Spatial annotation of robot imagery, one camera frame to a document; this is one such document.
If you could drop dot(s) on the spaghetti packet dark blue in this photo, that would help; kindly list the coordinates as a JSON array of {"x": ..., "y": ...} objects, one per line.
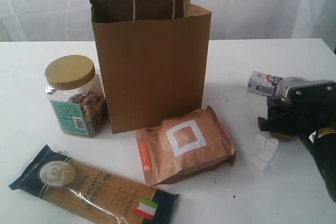
[{"x": 91, "y": 192}]

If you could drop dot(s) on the white blue milk carton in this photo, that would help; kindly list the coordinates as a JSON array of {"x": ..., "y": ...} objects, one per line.
[{"x": 262, "y": 83}]

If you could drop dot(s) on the clear jar gold lid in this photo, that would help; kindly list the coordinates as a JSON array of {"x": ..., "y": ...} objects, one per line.
[{"x": 75, "y": 91}]

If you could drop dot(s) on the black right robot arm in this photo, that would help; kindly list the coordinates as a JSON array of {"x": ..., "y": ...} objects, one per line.
[{"x": 326, "y": 167}]

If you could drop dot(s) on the brown paper bag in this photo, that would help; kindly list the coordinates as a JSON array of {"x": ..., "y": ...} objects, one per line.
[{"x": 152, "y": 56}]

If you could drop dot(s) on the copper stand-up pouch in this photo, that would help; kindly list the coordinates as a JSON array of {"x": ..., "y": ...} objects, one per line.
[{"x": 184, "y": 146}]

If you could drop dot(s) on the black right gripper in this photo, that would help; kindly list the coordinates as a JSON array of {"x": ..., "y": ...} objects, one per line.
[{"x": 311, "y": 121}]

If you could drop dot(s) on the white backdrop curtain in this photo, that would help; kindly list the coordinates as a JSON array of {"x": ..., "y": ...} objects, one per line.
[{"x": 57, "y": 20}]

